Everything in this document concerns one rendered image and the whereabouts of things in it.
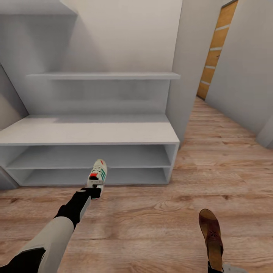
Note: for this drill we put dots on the gym shoe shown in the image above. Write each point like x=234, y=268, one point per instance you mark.
x=99, y=172

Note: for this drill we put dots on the door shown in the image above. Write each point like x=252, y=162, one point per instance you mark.
x=219, y=36

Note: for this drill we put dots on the sandal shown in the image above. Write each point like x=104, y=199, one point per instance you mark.
x=210, y=228

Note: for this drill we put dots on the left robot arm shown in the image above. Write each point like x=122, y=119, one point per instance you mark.
x=43, y=254

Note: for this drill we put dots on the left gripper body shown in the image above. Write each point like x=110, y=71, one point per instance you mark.
x=95, y=191

